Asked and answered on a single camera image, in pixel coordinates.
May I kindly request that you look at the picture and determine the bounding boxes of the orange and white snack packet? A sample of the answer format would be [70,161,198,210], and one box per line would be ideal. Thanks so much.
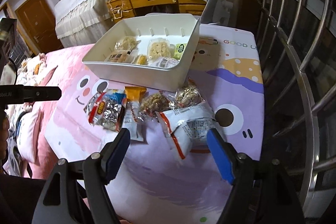
[122,86,146,142]

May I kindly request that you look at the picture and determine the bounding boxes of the tan biscuit packet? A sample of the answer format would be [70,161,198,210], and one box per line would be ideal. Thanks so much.
[105,51,130,63]

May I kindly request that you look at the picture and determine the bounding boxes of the blue and white snack packet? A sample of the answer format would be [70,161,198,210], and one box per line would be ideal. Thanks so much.
[104,89,126,105]

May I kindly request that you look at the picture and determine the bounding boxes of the red yellow label snack packet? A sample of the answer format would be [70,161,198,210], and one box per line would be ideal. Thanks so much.
[84,92,108,125]

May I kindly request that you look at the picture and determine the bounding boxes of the clear white printed packet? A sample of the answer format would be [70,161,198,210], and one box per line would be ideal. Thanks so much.
[149,57,179,69]

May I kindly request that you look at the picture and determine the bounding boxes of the white plastic organizer bin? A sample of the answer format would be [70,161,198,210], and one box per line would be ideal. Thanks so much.
[82,14,200,92]

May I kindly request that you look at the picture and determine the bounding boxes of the beige cracker packet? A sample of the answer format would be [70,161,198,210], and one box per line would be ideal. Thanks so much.
[147,38,171,60]

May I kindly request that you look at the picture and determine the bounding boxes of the yellow puffed snack packet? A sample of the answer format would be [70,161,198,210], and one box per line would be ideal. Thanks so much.
[114,36,139,51]

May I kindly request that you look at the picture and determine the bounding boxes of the metal window security bars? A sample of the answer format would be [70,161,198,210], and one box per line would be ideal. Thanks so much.
[256,0,335,219]

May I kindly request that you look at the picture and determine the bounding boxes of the white red-striped snack bag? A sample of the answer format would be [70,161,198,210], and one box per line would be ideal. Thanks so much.
[157,102,225,160]

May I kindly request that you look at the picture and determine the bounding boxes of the clear mixed grain packet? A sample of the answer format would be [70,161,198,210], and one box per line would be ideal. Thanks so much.
[174,79,205,108]

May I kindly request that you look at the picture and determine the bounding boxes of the cartoon printed table cover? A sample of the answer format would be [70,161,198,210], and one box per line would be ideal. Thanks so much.
[45,24,264,223]

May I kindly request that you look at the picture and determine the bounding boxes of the brown wooden door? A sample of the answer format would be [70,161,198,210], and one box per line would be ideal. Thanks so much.
[15,0,63,53]

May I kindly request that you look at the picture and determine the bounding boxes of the clear nut cluster packet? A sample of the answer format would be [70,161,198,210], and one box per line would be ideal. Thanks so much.
[139,92,170,121]

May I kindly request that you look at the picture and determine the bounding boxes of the green wrapped candy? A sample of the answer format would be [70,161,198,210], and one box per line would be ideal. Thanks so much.
[173,43,187,60]

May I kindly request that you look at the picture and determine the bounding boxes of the pink quilted blanket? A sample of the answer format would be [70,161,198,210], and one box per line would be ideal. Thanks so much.
[6,44,93,179]

